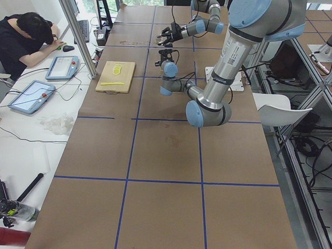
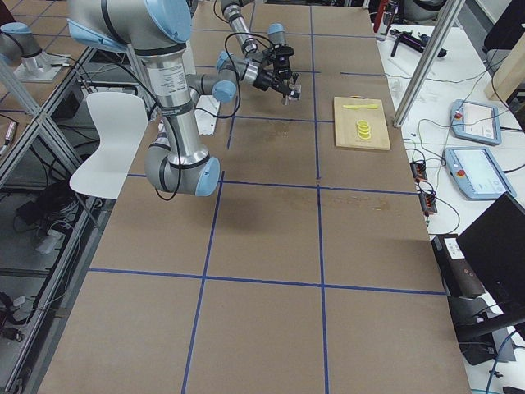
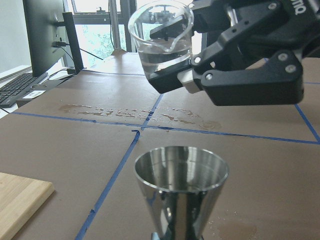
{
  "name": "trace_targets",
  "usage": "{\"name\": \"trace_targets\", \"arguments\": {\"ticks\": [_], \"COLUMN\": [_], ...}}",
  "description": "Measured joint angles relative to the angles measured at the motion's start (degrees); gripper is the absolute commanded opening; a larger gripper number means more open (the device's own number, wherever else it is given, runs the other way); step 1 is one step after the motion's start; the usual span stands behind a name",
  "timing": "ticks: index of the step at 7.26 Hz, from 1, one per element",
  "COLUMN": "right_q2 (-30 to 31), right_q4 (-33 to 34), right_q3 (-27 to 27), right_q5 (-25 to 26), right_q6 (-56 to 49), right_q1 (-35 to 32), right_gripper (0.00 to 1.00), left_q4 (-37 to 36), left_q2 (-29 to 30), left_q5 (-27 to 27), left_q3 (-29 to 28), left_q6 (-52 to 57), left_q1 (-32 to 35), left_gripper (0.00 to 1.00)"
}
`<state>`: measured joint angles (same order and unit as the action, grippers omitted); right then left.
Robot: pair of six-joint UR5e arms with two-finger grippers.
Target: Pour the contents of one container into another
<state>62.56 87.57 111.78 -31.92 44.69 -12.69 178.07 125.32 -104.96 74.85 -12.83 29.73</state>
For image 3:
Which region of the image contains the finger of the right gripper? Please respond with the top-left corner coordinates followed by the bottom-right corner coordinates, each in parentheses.
top-left (149, 13), bottom-right (189, 40)

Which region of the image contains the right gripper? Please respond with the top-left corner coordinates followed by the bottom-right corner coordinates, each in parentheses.
top-left (147, 0), bottom-right (320, 106)

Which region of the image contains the steel jigger measuring cup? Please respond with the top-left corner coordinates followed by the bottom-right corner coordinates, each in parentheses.
top-left (134, 146), bottom-right (229, 240)

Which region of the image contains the black computer monitor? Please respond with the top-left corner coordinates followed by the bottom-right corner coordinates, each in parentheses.
top-left (22, 0), bottom-right (84, 77)

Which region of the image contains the black box with label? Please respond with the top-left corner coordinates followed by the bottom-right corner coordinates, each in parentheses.
top-left (16, 80), bottom-right (64, 108)

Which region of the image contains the black keyboard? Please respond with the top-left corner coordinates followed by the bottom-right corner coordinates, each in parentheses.
top-left (0, 72), bottom-right (48, 108)

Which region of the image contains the bamboo cutting board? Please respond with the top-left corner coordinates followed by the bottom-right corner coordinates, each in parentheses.
top-left (0, 172), bottom-right (55, 240)

